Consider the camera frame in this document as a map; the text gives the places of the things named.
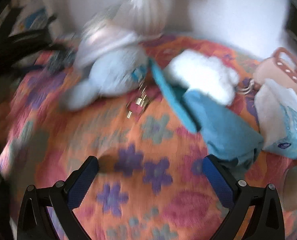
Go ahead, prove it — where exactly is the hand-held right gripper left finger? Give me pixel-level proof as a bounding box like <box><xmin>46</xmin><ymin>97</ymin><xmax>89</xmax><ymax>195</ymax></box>
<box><xmin>17</xmin><ymin>156</ymin><xmax>99</xmax><ymax>240</ymax></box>

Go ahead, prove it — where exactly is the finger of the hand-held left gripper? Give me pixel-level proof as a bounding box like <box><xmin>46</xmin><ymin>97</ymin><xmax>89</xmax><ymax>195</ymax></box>
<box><xmin>45</xmin><ymin>41</ymin><xmax>74</xmax><ymax>55</ymax></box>

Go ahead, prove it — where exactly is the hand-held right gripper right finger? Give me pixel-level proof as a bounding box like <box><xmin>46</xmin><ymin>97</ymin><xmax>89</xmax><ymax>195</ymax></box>
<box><xmin>203</xmin><ymin>154</ymin><xmax>285</xmax><ymax>240</ymax></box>

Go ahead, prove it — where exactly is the dull teal microfibre cloth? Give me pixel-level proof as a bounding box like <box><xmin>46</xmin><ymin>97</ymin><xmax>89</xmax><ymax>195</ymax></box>
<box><xmin>183</xmin><ymin>88</ymin><xmax>265</xmax><ymax>172</ymax></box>

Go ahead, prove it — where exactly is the white plush toy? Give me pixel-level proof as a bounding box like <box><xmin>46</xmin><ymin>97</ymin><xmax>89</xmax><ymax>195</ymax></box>
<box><xmin>165</xmin><ymin>49</ymin><xmax>240</xmax><ymax>106</ymax></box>

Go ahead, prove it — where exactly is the stack of books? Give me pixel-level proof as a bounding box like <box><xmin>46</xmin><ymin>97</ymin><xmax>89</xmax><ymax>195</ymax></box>
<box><xmin>8</xmin><ymin>0</ymin><xmax>54</xmax><ymax>38</ymax></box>

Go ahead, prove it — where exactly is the white printed plastic bag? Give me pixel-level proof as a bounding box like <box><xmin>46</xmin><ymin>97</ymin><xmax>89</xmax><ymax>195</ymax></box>
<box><xmin>75</xmin><ymin>4</ymin><xmax>141</xmax><ymax>67</ymax></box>

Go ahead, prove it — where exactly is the grey blue plush toy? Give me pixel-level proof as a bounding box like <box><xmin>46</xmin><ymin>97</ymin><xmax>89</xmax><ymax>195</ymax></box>
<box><xmin>60</xmin><ymin>46</ymin><xmax>150</xmax><ymax>112</ymax></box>

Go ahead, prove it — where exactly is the floral woven cloth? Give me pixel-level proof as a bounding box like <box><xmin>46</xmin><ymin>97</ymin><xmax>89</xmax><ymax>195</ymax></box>
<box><xmin>0</xmin><ymin>34</ymin><xmax>297</xmax><ymax>240</ymax></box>

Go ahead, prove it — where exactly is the blue white tissue pack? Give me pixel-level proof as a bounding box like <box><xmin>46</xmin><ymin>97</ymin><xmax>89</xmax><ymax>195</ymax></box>
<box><xmin>253</xmin><ymin>78</ymin><xmax>297</xmax><ymax>160</ymax></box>

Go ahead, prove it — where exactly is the white ribbed vase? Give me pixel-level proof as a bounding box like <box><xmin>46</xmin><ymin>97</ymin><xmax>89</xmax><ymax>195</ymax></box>
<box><xmin>127</xmin><ymin>0</ymin><xmax>170</xmax><ymax>39</ymax></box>

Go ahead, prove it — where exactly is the gold metal keychain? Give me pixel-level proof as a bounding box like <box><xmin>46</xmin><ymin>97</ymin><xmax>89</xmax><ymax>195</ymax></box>
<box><xmin>125</xmin><ymin>84</ymin><xmax>151</xmax><ymax>119</ymax></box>

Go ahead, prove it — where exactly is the white cord keyring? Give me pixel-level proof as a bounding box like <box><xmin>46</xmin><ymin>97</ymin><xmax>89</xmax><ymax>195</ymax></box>
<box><xmin>236</xmin><ymin>78</ymin><xmax>257</xmax><ymax>96</ymax></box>

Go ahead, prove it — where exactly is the pink handbag brown handle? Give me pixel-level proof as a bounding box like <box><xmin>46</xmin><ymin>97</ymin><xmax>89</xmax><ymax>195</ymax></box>
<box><xmin>252</xmin><ymin>47</ymin><xmax>297</xmax><ymax>89</ymax></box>

